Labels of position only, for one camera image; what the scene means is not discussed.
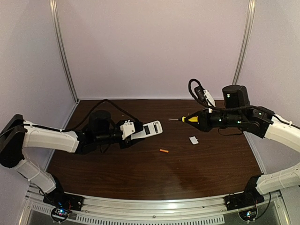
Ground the yellow handled screwdriver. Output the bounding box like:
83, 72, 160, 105
168, 116, 198, 122

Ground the white battery cover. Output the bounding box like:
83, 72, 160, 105
189, 136, 199, 145

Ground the white remote control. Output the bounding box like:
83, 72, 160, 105
131, 120, 163, 140

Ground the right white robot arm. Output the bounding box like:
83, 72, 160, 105
180, 85, 300, 195

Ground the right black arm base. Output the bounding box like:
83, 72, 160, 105
224, 175, 264, 211

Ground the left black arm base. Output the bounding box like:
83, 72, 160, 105
43, 175, 84, 211

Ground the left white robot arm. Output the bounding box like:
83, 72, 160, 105
0, 110, 151, 195

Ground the left circuit board with leds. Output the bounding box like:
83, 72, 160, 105
50, 208, 70, 223

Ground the circuit board with leds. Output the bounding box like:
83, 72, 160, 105
50, 208, 70, 223
238, 208, 258, 222

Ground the right circuit board with leds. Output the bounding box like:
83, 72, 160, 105
238, 208, 258, 222

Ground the right black camera cable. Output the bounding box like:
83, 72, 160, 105
187, 78, 256, 111

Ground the black camera cable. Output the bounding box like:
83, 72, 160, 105
187, 78, 256, 111
63, 98, 141, 132

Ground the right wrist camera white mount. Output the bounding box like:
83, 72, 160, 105
194, 86, 216, 107

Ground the left black camera cable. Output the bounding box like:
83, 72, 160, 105
63, 98, 141, 132

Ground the right aluminium corner post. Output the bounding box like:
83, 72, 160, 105
230, 0, 256, 85

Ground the aluminium corner post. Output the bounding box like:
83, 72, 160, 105
49, 0, 79, 103
230, 0, 256, 85

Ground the aluminium front rail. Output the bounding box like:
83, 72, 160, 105
23, 184, 288, 225

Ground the left aluminium corner post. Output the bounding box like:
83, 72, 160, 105
49, 0, 79, 103

